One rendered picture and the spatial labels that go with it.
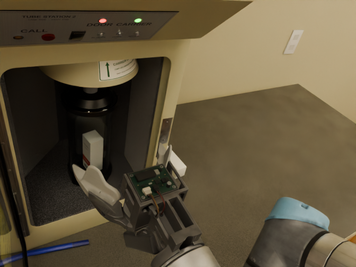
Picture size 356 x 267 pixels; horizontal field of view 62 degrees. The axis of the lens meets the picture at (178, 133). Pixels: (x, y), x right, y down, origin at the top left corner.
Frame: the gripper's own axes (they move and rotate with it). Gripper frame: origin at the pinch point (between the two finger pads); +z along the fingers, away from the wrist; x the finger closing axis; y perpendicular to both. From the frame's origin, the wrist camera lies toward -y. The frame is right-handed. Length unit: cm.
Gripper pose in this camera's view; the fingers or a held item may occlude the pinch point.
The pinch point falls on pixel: (118, 155)
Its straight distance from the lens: 50.7
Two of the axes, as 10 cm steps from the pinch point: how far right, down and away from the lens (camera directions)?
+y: 2.3, -7.1, -6.7
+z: -4.9, -6.8, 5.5
